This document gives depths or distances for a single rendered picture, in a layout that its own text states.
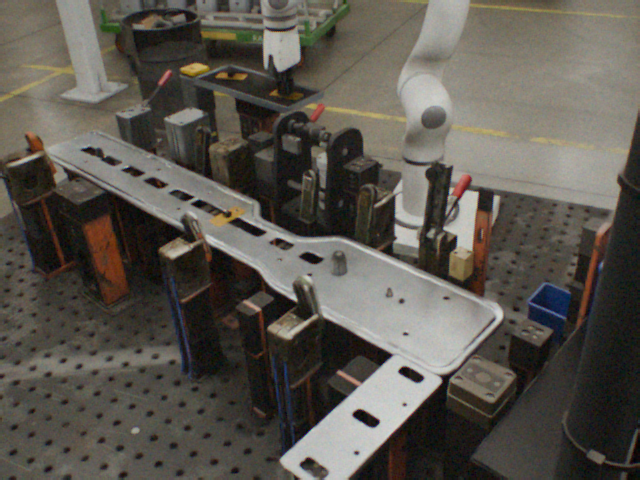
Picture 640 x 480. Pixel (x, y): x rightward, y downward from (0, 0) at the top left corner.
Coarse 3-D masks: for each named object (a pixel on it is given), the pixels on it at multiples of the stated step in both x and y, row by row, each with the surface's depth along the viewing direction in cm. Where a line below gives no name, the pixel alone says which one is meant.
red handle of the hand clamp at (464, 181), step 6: (462, 174) 136; (468, 174) 135; (462, 180) 135; (468, 180) 135; (456, 186) 135; (462, 186) 134; (456, 192) 134; (462, 192) 134; (450, 198) 134; (456, 198) 134; (450, 204) 134; (450, 210) 133; (432, 228) 133; (432, 234) 132; (432, 240) 132
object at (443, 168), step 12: (432, 168) 123; (444, 168) 125; (432, 180) 124; (444, 180) 125; (432, 192) 129; (444, 192) 127; (432, 204) 130; (444, 204) 128; (432, 216) 131; (444, 216) 130; (420, 240) 134
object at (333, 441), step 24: (408, 360) 113; (360, 384) 109; (384, 384) 109; (408, 384) 109; (432, 384) 108; (336, 408) 105; (360, 408) 105; (384, 408) 105; (408, 408) 104; (312, 432) 101; (336, 432) 101; (360, 432) 101; (384, 432) 101; (288, 456) 98; (312, 456) 98; (336, 456) 97; (360, 456) 97
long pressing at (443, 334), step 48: (96, 144) 191; (144, 192) 166; (192, 192) 165; (240, 240) 146; (288, 240) 145; (336, 240) 144; (288, 288) 131; (336, 288) 130; (384, 288) 130; (432, 288) 129; (384, 336) 118; (432, 336) 118; (480, 336) 118
